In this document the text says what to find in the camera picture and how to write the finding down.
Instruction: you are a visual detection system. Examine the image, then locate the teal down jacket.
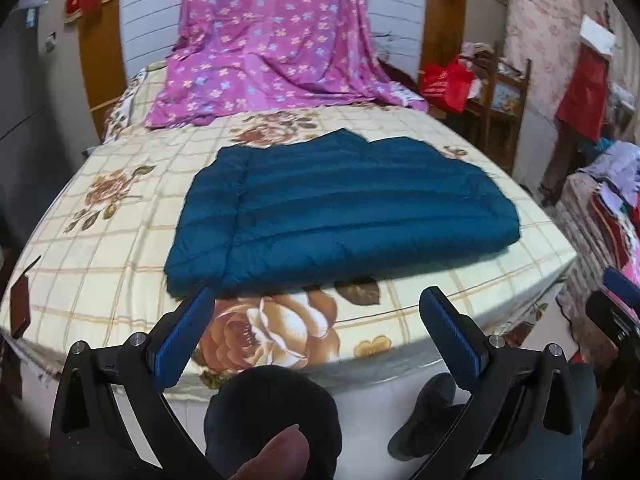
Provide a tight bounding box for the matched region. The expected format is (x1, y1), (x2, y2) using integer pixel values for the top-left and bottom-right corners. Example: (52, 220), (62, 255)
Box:
(164, 129), (521, 297)

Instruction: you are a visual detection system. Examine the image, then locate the person left hand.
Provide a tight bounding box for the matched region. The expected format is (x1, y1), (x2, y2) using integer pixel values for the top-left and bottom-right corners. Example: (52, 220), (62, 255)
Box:
(231, 425), (310, 480)

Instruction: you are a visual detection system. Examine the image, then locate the dark shoe right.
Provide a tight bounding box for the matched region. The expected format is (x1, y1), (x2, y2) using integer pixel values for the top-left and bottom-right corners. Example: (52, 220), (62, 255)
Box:
(387, 373), (464, 462)

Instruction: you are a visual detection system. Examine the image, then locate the red hanging garment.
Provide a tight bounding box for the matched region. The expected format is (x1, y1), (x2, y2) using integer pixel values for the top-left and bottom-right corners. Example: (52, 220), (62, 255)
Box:
(555, 44), (608, 143)

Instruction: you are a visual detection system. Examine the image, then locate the wooden shelf rack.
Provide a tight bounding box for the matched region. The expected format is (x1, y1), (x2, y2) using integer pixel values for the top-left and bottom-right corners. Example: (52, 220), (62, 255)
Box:
(461, 42), (533, 174)

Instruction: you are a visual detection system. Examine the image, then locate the red plastic bag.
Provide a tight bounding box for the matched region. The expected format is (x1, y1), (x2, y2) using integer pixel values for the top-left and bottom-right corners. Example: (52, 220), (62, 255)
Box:
(419, 58), (475, 114)

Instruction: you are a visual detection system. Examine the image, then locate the grey refrigerator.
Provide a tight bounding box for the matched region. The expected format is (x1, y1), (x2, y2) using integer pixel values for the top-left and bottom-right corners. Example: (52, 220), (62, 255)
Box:
(1, 0), (98, 245)

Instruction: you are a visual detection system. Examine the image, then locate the purple floral sheet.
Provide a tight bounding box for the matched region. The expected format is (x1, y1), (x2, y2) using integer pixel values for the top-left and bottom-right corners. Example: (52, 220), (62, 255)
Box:
(145, 0), (427, 129)

